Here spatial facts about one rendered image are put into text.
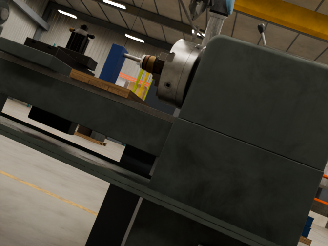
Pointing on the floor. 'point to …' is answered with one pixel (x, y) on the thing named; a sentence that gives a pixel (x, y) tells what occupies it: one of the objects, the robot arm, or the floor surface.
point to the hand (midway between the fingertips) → (194, 18)
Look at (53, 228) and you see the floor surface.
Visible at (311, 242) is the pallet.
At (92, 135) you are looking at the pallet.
